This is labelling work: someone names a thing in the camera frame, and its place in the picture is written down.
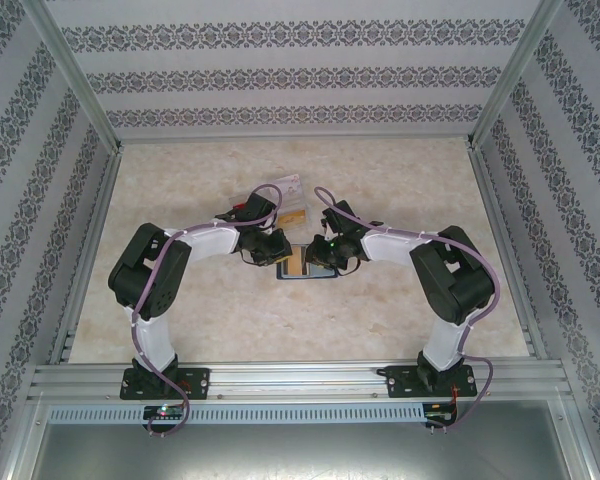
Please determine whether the aluminium mounting rail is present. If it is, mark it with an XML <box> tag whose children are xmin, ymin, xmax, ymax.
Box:
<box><xmin>27</xmin><ymin>357</ymin><xmax>574</xmax><ymax>401</ymax></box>

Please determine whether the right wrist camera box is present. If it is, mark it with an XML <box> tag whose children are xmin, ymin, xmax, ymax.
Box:
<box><xmin>320</xmin><ymin>199</ymin><xmax>355</xmax><ymax>235</ymax></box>

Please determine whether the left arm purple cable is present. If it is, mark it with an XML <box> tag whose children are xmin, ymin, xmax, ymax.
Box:
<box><xmin>129</xmin><ymin>182</ymin><xmax>286</xmax><ymax>439</ymax></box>

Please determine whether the clear plastic organizer box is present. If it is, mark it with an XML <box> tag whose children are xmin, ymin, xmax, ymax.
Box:
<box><xmin>228</xmin><ymin>172</ymin><xmax>312</xmax><ymax>234</ymax></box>

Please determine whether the slotted grey cable duct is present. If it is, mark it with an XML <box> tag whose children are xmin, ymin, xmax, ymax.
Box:
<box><xmin>47</xmin><ymin>403</ymin><xmax>426</xmax><ymax>424</ymax></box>

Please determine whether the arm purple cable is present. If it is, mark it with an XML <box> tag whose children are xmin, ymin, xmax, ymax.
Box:
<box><xmin>313</xmin><ymin>185</ymin><xmax>501</xmax><ymax>431</ymax></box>
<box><xmin>129</xmin><ymin>182</ymin><xmax>286</xmax><ymax>439</ymax></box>

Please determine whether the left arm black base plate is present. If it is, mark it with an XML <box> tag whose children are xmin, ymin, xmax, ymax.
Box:
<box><xmin>121</xmin><ymin>367</ymin><xmax>211</xmax><ymax>401</ymax></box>

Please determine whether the grey metal panel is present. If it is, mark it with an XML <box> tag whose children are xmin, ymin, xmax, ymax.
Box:
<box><xmin>9</xmin><ymin>424</ymin><xmax>591</xmax><ymax>480</ymax></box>

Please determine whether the aluminium frame post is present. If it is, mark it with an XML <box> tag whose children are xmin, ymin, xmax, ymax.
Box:
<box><xmin>22</xmin><ymin>0</ymin><xmax>126</xmax><ymax>151</ymax></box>
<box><xmin>549</xmin><ymin>394</ymin><xmax>600</xmax><ymax>480</ymax></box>
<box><xmin>0</xmin><ymin>394</ymin><xmax>46</xmax><ymax>480</ymax></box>
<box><xmin>464</xmin><ymin>0</ymin><xmax>566</xmax><ymax>151</ymax></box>

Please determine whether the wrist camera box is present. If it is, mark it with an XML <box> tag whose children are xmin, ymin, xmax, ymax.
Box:
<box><xmin>229</xmin><ymin>192</ymin><xmax>276</xmax><ymax>225</ymax></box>
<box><xmin>320</xmin><ymin>199</ymin><xmax>355</xmax><ymax>235</ymax></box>

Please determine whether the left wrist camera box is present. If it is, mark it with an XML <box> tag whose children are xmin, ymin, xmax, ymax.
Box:
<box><xmin>229</xmin><ymin>192</ymin><xmax>276</xmax><ymax>225</ymax></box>

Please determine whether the blue card holder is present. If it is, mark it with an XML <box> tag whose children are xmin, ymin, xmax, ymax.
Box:
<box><xmin>275</xmin><ymin>242</ymin><xmax>340</xmax><ymax>282</ymax></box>

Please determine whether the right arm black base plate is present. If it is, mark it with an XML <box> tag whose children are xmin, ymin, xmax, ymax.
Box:
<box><xmin>385</xmin><ymin>364</ymin><xmax>479</xmax><ymax>399</ymax></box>

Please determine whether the aluminium side rail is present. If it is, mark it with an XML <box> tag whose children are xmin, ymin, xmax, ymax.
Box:
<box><xmin>49</xmin><ymin>144</ymin><xmax>126</xmax><ymax>364</ymax></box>
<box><xmin>467</xmin><ymin>144</ymin><xmax>551</xmax><ymax>361</ymax></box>

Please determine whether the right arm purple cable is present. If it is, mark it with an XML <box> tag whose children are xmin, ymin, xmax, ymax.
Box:
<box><xmin>313</xmin><ymin>185</ymin><xmax>501</xmax><ymax>431</ymax></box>

